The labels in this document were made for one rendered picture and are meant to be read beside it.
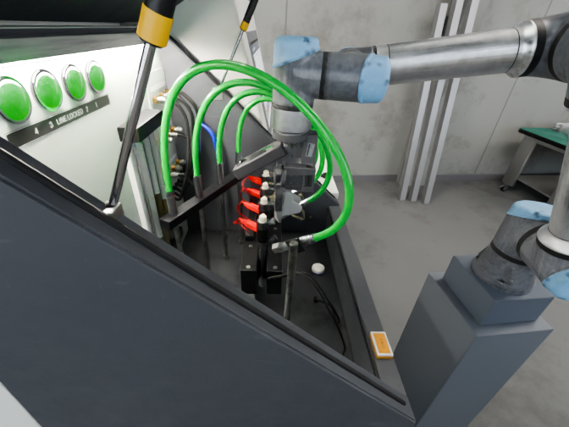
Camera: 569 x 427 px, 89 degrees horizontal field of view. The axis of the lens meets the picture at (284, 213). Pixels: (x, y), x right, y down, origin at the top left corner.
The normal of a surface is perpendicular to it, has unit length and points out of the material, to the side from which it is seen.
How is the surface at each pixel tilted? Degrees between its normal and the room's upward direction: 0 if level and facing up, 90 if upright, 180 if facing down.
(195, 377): 90
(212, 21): 90
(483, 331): 0
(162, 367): 90
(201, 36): 90
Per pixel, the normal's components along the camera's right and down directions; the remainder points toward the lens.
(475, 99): 0.13, 0.55
